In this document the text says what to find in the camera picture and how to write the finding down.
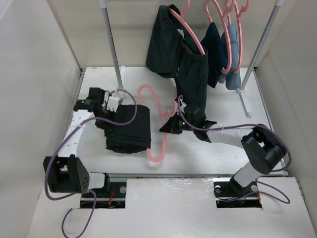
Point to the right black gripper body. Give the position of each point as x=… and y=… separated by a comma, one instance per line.
x=193, y=124

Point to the pink hanger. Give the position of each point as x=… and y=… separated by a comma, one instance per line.
x=181, y=19
x=162, y=114
x=225, y=18

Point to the black trousers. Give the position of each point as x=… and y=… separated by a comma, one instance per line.
x=132, y=138
x=173, y=53

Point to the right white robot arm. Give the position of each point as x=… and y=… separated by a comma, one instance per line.
x=263, y=148

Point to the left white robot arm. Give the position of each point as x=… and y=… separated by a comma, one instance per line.
x=65, y=173

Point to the light blue jeans on hanger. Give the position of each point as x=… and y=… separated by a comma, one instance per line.
x=232, y=80

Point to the black trousers on hanger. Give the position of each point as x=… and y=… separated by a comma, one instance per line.
x=173, y=53

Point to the navy trousers on hanger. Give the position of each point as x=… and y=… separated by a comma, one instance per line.
x=216, y=55

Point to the left white rack foot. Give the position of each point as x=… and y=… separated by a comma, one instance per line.
x=123, y=77

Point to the white rack foot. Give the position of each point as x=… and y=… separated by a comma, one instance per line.
x=245, y=103
x=123, y=77

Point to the right white rack foot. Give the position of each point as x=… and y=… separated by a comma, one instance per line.
x=245, y=103

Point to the right rack pole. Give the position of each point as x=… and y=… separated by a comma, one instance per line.
x=275, y=10

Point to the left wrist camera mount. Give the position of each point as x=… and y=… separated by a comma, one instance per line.
x=113, y=102

